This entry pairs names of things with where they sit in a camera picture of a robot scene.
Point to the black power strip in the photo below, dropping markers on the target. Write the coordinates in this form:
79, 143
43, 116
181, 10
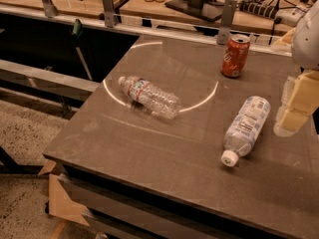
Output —
258, 9

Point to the metal bracket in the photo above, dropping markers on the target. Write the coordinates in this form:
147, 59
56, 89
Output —
109, 13
50, 9
227, 16

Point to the red coke can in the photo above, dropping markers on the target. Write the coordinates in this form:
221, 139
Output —
235, 56

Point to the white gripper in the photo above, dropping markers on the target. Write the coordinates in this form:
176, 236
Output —
307, 39

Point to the clear crushed water bottle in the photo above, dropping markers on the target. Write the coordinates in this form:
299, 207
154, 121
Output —
161, 103

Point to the middle metal bracket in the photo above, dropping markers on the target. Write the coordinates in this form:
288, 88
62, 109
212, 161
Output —
109, 13

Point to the black monitor stand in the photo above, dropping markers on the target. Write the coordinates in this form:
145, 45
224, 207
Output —
196, 8

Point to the left metal bracket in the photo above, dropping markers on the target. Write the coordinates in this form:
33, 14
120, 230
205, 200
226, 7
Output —
50, 9

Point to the white labelled water bottle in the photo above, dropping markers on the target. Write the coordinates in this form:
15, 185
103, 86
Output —
243, 132

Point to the white power adapter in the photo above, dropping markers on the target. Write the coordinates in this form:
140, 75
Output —
292, 16

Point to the right metal bracket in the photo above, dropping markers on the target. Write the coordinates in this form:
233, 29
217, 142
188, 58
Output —
227, 16

